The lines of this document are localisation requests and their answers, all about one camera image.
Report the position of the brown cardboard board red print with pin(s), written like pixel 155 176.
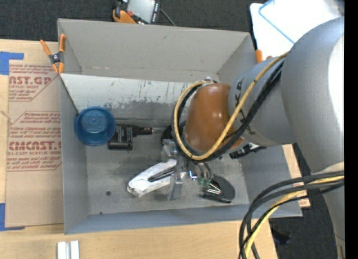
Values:
pixel 33 190

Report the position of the black cylinder on white bracket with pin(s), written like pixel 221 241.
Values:
pixel 244 150

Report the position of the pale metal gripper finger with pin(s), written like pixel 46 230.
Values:
pixel 176 189
pixel 169 149

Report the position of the black spray bottle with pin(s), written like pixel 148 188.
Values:
pixel 122 137

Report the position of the grey metal bin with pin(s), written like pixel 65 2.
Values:
pixel 145 48

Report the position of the blue plastic cup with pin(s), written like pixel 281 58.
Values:
pixel 94 126

